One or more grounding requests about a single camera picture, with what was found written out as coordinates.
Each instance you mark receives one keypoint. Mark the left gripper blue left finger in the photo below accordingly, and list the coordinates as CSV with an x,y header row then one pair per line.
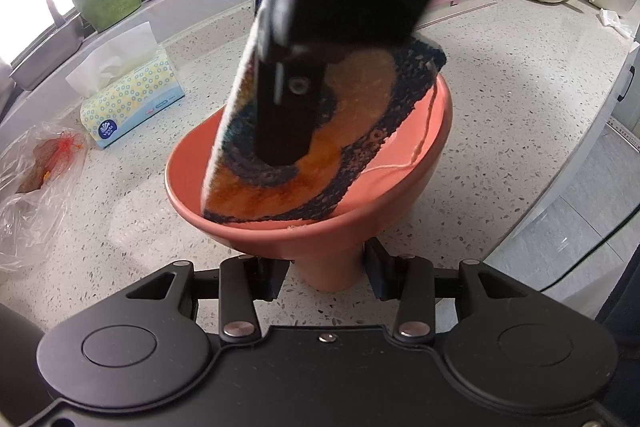
x,y
242,280

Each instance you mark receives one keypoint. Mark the clear plastic bag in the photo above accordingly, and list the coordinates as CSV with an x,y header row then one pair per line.
x,y
39,174

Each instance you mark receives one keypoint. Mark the small steel tray left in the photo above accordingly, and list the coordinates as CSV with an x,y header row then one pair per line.
x,y
49,55

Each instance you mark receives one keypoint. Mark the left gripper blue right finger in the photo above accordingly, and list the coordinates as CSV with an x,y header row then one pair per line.
x,y
410,281

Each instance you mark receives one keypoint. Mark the coral footed bowl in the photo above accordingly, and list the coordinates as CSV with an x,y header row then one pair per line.
x,y
325,253

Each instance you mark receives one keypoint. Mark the blue patterned sponge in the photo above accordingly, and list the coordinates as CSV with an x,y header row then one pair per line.
x,y
365,97

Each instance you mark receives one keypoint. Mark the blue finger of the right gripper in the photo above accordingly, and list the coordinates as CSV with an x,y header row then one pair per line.
x,y
293,99

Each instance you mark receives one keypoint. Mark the tissue pack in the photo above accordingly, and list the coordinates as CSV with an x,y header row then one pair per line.
x,y
123,83

